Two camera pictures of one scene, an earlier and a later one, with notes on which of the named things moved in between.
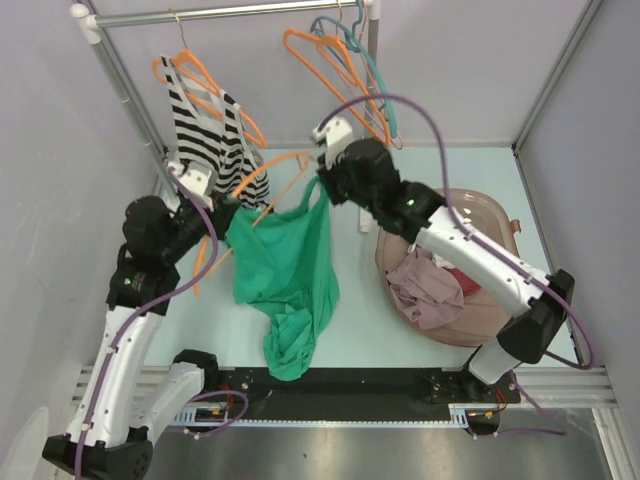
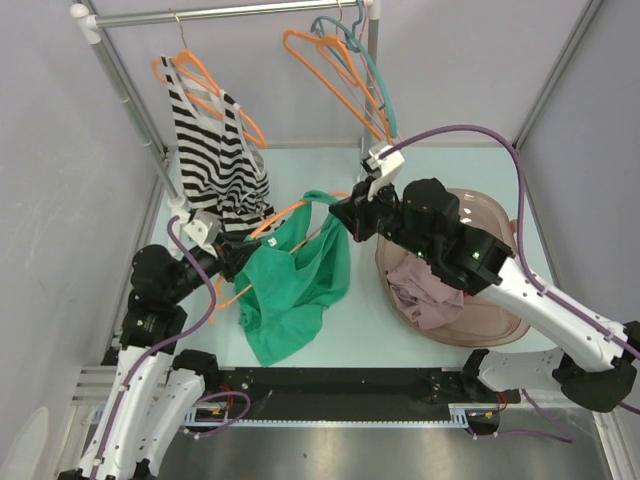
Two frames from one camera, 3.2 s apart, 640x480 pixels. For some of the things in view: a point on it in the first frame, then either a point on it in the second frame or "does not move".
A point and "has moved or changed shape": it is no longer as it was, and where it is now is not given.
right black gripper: x=326 y=177 → x=355 y=211
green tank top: x=285 y=263 has moved or changed shape
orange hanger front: x=260 y=139 → x=217 y=286
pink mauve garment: x=425 y=291 does not move
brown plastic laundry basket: x=484 y=314 does not move
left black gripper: x=224 y=207 → x=233 y=255
